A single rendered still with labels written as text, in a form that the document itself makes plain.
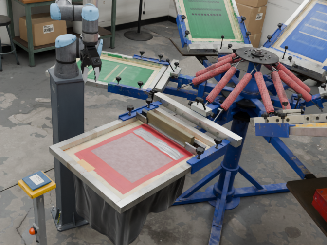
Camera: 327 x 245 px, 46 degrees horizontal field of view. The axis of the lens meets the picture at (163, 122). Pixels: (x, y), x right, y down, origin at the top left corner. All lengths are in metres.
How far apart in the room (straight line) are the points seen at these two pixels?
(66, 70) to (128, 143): 0.56
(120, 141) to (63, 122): 0.44
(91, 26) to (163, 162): 0.80
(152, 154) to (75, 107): 0.61
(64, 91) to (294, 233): 2.08
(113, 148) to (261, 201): 1.72
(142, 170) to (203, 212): 1.32
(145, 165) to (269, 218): 1.59
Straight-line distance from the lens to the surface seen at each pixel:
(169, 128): 2.22
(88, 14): 1.82
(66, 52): 2.30
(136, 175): 1.98
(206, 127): 2.33
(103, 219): 2.16
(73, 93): 2.39
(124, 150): 2.15
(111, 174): 1.98
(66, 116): 2.45
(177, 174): 1.96
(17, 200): 3.30
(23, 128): 4.13
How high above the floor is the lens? 2.21
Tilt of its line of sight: 31 degrees down
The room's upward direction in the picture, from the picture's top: 7 degrees clockwise
